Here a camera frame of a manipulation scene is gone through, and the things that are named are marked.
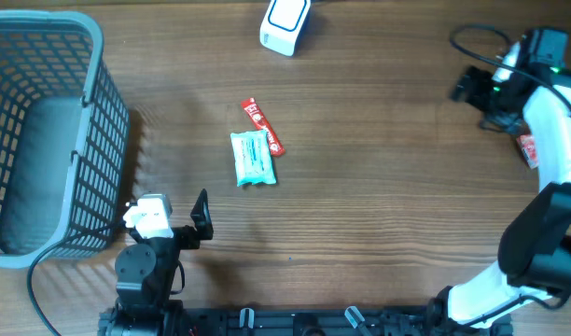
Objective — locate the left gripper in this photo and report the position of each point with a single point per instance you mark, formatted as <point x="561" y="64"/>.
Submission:
<point x="189" y="239"/>

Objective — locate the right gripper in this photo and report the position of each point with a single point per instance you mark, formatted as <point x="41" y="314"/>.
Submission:
<point x="513" y="120"/>

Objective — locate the small red white packet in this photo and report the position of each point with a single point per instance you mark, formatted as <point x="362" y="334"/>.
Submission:
<point x="527" y="146"/>

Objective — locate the teal tissue pack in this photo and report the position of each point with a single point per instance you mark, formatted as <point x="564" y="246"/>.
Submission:
<point x="252" y="158"/>

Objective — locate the red stick packet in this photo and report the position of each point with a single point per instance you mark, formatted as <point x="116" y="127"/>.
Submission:
<point x="253" y="111"/>

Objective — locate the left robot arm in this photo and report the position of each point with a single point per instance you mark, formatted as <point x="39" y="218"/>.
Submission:
<point x="146" y="270"/>

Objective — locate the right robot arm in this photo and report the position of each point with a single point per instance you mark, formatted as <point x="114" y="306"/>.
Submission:
<point x="528" y="93"/>

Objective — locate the white barcode scanner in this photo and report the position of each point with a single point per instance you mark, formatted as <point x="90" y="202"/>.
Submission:
<point x="282" y="23"/>

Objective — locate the grey plastic shopping basket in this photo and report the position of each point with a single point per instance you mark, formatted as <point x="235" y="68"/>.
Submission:
<point x="64" y="129"/>

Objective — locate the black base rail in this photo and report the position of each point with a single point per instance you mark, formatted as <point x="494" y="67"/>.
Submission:
<point x="390" y="321"/>

